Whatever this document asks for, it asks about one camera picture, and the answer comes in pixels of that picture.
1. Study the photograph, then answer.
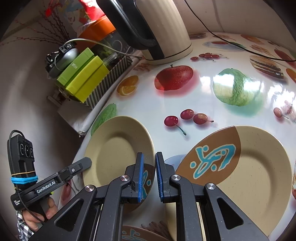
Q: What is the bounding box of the checkered shirt sleeve forearm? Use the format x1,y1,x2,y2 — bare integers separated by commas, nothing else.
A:
16,211,34,241

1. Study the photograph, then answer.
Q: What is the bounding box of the person's left hand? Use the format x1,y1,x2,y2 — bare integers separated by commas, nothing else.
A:
22,197,58,232

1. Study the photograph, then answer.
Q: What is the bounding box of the patterned plate bottom edge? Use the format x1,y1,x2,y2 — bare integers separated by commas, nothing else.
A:
121,225,168,241

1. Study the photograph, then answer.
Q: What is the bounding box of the beige plate left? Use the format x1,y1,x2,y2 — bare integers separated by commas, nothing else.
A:
82,115,156,214

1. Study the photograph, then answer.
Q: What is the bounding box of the yellow green box front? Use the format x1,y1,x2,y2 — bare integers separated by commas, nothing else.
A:
74,64,109,103

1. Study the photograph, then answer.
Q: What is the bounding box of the beige brown patterned plate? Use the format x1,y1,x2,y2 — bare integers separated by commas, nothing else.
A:
165,126,295,240

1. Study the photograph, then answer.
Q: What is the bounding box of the lime green box middle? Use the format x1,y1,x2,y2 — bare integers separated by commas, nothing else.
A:
66,56,103,96

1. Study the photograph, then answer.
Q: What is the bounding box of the grey round device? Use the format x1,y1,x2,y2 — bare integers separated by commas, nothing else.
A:
45,42,79,79

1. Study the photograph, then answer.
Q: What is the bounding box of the striped storage box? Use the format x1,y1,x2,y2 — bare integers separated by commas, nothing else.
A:
47,54,134,110

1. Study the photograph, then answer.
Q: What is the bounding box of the dark green box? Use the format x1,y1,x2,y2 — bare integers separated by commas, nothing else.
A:
57,48,94,86

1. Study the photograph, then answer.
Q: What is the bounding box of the fruit print tablecloth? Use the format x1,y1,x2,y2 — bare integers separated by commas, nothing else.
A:
58,31,296,241

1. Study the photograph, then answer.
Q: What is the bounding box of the orange lidded container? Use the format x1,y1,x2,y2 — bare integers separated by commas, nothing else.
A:
78,16,116,42

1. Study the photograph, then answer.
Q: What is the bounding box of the red paper bag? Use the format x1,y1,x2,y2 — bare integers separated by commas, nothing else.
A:
79,0,105,24

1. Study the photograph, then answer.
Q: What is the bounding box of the cream electric kettle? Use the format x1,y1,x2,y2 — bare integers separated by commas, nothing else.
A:
97,0,193,65

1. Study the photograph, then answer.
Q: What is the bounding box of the black power cable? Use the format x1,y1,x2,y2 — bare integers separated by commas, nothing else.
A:
184,0,296,63

